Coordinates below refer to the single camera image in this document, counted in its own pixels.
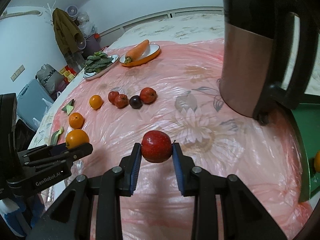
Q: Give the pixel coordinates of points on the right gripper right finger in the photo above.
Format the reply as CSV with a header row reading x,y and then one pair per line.
x,y
222,204

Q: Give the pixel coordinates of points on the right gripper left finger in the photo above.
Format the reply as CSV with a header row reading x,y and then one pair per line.
x,y
69,217

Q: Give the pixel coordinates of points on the orange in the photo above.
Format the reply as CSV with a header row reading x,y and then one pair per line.
x,y
316,162
76,138
76,120

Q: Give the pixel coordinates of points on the orange single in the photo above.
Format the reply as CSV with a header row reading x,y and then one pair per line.
x,y
96,102

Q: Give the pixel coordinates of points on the red fruit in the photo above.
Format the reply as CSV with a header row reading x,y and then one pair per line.
x,y
156,146
121,101
112,96
148,95

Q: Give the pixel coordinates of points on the dark plum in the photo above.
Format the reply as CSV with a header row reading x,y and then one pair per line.
x,y
135,102

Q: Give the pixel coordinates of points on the clear glass tray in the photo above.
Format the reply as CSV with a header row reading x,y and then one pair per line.
x,y
51,194

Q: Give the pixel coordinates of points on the bok choy leaf lower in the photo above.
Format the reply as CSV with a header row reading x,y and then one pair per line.
x,y
55,136

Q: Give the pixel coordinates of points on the blue plastic bin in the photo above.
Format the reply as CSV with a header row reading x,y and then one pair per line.
x,y
33,102

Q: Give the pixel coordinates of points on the bok choy piece upper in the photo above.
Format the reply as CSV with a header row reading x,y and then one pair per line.
x,y
69,107

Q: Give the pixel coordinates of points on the grey printed bag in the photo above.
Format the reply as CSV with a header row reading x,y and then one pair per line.
x,y
49,78

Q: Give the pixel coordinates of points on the red yellow snack box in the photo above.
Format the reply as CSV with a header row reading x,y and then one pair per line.
x,y
68,74

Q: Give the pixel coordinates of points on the white blue-rimmed plate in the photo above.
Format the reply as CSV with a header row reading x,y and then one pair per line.
x,y
92,76

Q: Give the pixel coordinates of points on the green shallow box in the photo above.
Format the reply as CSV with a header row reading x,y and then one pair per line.
x,y
305,121

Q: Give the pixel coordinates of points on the pile of green leaves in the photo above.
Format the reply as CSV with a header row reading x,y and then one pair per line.
x,y
97,62

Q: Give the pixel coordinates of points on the brown jacket on rack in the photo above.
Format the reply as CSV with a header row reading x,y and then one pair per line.
x,y
67,33

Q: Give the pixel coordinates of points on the pink plastic sheet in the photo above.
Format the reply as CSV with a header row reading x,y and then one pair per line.
x,y
190,110

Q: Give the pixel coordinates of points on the carrot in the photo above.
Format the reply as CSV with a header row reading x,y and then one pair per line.
x,y
136,52

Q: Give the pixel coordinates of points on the small white fan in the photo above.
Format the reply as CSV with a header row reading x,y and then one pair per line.
x,y
72,11

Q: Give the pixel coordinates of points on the orange oval dish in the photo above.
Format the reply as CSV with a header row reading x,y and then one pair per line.
x,y
151,53

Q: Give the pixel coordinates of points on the black and copper kettle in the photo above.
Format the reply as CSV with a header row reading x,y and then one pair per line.
x,y
270,50

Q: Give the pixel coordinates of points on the floral bed quilt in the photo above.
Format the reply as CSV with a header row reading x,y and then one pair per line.
x,y
180,29

